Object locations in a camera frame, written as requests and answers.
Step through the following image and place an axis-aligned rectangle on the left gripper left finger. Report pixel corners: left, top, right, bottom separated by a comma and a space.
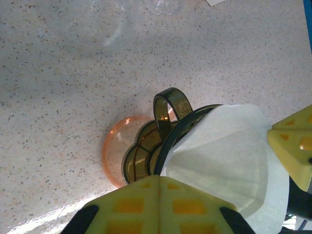
64, 175, 255, 234

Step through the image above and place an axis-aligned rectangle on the blue table side strip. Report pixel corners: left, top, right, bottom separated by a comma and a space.
303, 0, 312, 54

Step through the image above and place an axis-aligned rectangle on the orange transparent coffee dripper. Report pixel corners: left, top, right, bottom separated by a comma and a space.
101, 108, 180, 189

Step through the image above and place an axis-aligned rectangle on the clear glass carafe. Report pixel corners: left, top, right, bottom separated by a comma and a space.
36, 0, 126, 49

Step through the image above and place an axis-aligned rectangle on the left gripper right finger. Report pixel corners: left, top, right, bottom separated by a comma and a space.
267, 104, 312, 219

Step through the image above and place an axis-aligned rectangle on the olive green coffee dripper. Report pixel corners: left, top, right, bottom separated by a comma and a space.
121, 87, 224, 184

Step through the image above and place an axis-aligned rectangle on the clear glass coffee dripper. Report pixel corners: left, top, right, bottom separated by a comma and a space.
142, 0, 203, 16

